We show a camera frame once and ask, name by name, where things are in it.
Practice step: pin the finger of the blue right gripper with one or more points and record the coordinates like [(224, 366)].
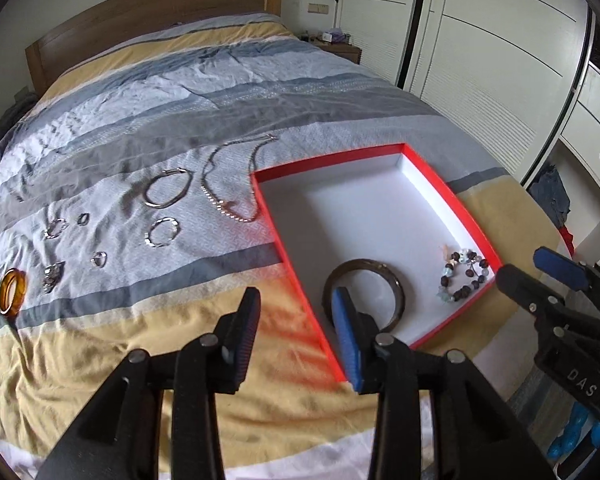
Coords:
[(561, 268)]

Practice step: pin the dark olive bangle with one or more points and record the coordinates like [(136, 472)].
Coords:
[(374, 266)]

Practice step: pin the white sliding wardrobe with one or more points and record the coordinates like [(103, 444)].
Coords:
[(507, 72)]

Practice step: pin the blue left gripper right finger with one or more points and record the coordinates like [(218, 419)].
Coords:
[(355, 333)]

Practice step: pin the orange amber bangle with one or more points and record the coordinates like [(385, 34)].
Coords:
[(13, 288)]

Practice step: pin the silver clip earring pair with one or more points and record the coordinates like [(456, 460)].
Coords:
[(55, 228)]

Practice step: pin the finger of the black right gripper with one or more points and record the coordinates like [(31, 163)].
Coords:
[(525, 291)]

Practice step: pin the silver brooch cluster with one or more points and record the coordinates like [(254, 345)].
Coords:
[(52, 275)]

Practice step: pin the striped bed duvet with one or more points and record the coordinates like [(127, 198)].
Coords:
[(221, 98)]

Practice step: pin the wooden nightstand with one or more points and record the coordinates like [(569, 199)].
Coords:
[(346, 51)]

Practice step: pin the blue folded clothes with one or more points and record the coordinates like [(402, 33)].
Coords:
[(549, 192)]

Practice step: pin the wooden headboard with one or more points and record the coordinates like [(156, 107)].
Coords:
[(112, 22)]

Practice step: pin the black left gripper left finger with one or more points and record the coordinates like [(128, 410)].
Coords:
[(236, 332)]

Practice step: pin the large silver bangle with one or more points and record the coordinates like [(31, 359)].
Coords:
[(167, 188)]

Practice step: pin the red cloth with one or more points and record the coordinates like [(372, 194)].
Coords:
[(567, 237)]

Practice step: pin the red shallow box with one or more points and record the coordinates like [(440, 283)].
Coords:
[(383, 203)]

